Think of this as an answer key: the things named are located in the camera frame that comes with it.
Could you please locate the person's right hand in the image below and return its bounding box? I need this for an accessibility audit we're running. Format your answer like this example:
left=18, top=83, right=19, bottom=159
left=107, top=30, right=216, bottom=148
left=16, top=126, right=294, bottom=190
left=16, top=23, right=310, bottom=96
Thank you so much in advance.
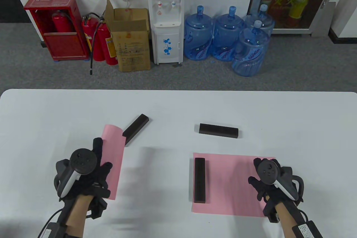
left=248, top=159, right=293, bottom=214

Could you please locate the person's left hand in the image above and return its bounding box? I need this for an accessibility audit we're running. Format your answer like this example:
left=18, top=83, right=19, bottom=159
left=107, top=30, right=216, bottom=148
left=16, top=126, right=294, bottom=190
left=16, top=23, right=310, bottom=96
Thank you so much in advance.
left=56, top=138, right=113, bottom=201

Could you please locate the pink paper sheet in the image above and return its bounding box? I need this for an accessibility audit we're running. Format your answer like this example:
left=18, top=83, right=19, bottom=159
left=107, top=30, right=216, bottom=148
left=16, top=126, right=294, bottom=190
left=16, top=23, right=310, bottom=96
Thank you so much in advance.
left=100, top=124, right=124, bottom=201
left=191, top=153, right=276, bottom=217

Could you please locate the dark brown block paperweight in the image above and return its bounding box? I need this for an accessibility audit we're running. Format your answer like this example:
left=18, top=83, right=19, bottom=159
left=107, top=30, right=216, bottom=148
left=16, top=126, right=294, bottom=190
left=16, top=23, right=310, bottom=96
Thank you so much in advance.
left=199, top=123, right=239, bottom=139
left=122, top=114, right=149, bottom=147
left=194, top=158, right=206, bottom=203

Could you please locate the person's left forearm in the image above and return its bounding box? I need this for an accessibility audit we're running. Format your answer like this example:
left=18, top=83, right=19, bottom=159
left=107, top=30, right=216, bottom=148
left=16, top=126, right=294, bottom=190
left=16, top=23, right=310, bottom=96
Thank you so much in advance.
left=66, top=195, right=94, bottom=237

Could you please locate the person's right forearm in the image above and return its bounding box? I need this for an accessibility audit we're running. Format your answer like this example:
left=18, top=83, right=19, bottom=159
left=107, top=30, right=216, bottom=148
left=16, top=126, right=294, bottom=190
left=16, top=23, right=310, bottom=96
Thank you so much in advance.
left=275, top=202, right=300, bottom=238

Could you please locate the black and white left controller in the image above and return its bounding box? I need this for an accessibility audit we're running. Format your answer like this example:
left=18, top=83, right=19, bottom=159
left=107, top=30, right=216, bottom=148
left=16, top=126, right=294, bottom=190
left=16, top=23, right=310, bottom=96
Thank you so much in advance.
left=54, top=148, right=98, bottom=201

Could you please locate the black left wrist module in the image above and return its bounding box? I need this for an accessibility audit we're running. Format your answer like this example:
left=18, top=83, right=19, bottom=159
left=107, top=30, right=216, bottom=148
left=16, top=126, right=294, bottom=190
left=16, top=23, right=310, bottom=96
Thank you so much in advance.
left=42, top=221, right=69, bottom=238

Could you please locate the black wrist module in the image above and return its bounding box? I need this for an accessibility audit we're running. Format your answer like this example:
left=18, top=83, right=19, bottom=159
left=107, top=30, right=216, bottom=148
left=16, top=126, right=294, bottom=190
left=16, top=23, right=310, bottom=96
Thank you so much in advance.
left=291, top=220, right=324, bottom=238
left=42, top=221, right=69, bottom=238

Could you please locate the black right wrist module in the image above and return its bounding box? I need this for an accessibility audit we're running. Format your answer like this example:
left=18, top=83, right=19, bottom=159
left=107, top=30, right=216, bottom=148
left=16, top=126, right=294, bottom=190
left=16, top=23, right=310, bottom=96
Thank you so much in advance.
left=291, top=220, right=324, bottom=238

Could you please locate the blue water jug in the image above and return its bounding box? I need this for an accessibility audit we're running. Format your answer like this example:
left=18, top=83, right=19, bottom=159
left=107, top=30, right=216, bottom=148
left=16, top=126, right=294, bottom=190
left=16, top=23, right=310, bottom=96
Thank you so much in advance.
left=231, top=20, right=271, bottom=77
left=211, top=6, right=246, bottom=62
left=184, top=6, right=214, bottom=61
left=245, top=4, right=275, bottom=38

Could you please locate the red fire extinguisher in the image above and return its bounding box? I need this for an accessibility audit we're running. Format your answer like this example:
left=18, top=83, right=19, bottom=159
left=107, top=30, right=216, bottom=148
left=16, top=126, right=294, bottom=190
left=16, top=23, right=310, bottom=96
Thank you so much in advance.
left=82, top=12, right=105, bottom=75
left=52, top=9, right=75, bottom=33
left=96, top=21, right=118, bottom=65

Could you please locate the red fire extinguisher cabinet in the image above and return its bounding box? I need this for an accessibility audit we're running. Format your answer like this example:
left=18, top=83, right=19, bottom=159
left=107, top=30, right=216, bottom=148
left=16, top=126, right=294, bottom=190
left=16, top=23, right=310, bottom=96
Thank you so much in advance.
left=23, top=0, right=90, bottom=61

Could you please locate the open cardboard box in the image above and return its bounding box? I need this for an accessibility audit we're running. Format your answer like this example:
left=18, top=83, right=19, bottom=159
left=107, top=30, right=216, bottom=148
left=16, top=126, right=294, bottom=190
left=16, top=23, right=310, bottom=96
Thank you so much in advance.
left=105, top=0, right=151, bottom=72

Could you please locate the white water dispenser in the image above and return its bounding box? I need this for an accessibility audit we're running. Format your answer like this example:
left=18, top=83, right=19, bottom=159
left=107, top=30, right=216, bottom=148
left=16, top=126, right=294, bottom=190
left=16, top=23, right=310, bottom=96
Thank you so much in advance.
left=146, top=0, right=185, bottom=65

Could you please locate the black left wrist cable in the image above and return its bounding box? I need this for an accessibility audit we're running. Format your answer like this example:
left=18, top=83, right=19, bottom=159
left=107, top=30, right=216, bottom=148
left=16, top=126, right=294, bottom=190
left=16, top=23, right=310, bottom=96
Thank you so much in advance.
left=38, top=209, right=64, bottom=238

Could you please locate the glass door wall cabinet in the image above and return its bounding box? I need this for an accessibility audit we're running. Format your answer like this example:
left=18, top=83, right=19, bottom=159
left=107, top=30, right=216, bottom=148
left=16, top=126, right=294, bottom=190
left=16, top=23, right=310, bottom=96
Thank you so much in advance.
left=247, top=0, right=343, bottom=37

